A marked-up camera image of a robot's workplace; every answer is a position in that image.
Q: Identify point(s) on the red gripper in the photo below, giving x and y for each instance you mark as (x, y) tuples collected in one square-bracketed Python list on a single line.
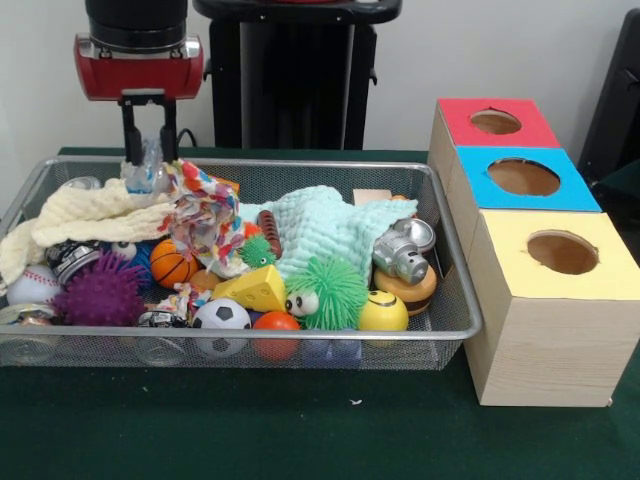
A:
[(140, 70)]

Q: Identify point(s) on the clear plastic packet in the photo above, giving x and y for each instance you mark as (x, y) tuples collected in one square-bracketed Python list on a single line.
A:
[(145, 177)]

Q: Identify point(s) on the colourful polka dot cloth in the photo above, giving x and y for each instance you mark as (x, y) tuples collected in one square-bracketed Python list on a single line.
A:
[(205, 220)]

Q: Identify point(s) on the metal mesh bin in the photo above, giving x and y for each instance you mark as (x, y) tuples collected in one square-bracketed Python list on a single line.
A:
[(425, 345)]

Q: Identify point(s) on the wooden box with three holes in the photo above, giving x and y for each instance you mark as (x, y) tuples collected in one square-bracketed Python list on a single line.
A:
[(550, 350)]

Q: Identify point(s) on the cream waffle cloth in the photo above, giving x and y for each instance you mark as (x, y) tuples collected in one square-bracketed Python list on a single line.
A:
[(90, 215)]

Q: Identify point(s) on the purple spiky ball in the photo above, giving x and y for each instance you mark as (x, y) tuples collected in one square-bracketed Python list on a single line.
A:
[(100, 295)]

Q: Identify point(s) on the yellow cheese wedge toy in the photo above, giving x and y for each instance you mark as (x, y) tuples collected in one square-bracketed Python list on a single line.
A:
[(255, 290)]

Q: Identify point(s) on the mint green waffle cloth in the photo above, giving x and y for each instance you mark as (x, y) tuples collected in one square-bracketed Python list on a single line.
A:
[(320, 220)]

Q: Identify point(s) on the white baseball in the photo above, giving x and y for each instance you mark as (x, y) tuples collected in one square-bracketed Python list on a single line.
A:
[(35, 285)]

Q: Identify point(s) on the black and white soccer ball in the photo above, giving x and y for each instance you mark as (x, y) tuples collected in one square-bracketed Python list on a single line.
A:
[(222, 315)]

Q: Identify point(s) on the small orange ball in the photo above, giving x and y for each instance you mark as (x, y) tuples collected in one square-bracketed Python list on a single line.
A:
[(276, 322)]

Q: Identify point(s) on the green spiky toy with eyes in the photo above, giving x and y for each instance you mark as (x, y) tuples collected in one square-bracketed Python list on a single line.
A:
[(330, 290)]

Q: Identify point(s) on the yellow smiley ball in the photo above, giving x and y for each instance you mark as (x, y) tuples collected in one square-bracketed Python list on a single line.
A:
[(382, 312)]

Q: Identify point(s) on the dark green table cloth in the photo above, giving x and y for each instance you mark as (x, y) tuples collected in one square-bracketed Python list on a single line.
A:
[(300, 425)]

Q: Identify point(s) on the black metal stand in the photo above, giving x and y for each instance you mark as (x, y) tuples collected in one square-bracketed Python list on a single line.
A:
[(615, 125)]

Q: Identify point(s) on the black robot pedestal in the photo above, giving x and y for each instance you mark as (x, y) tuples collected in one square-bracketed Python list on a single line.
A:
[(280, 75)]

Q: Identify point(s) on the silver toy camera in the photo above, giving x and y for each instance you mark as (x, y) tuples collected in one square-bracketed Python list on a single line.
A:
[(402, 250)]

